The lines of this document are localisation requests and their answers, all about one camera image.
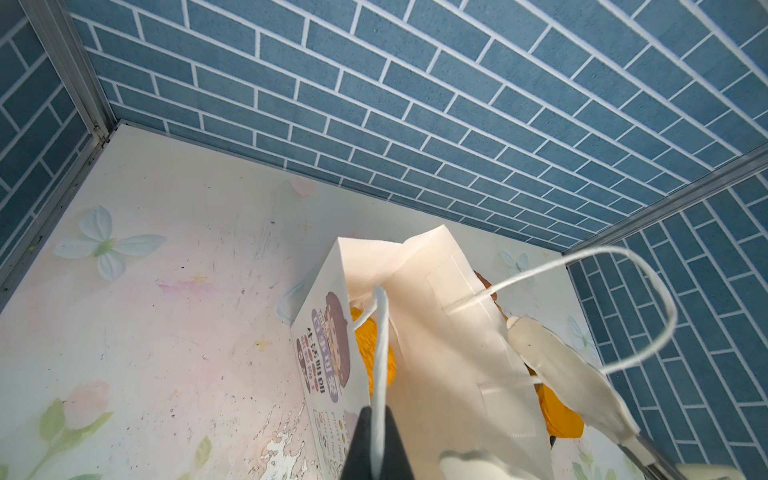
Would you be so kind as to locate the large round orange cake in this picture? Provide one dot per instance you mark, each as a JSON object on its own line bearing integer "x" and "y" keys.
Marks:
{"x": 561, "y": 422}

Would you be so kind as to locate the white paper bag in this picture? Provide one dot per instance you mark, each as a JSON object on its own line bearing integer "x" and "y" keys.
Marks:
{"x": 448, "y": 337}

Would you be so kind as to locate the small round orange bun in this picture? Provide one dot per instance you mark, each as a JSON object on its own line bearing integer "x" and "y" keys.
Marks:
{"x": 366, "y": 338}

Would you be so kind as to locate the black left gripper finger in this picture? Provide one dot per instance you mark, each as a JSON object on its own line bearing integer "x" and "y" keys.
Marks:
{"x": 376, "y": 450}

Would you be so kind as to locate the aluminium corner post left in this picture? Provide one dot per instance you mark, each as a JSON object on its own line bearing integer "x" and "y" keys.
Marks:
{"x": 59, "y": 37}

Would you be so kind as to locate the aluminium corner post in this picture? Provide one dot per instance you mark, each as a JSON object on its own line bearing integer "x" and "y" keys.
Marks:
{"x": 728, "y": 174}
{"x": 59, "y": 37}

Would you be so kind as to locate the braided brown pastry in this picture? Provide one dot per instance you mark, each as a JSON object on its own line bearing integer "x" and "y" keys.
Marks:
{"x": 487, "y": 284}

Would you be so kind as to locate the aluminium corner post right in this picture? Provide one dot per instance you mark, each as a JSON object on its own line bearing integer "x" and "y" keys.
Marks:
{"x": 728, "y": 174}

